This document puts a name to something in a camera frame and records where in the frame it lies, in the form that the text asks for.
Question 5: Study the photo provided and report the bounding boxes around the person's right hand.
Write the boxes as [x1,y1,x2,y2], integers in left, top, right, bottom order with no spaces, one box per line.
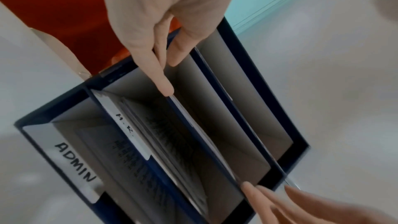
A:
[242,181,398,224]

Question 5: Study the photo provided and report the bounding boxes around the person's left hand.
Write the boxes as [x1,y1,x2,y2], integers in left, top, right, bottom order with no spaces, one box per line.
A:
[99,0,243,97]

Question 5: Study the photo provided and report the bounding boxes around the dark blue paper tray organizer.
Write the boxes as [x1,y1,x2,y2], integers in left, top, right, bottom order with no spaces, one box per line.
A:
[13,16,312,224]

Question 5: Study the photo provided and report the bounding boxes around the white printed paper sheet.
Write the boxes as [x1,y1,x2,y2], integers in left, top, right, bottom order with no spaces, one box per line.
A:
[119,96,211,215]
[76,124,153,194]

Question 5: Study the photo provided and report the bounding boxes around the red curtain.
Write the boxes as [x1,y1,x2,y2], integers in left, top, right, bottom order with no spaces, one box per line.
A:
[0,0,315,75]

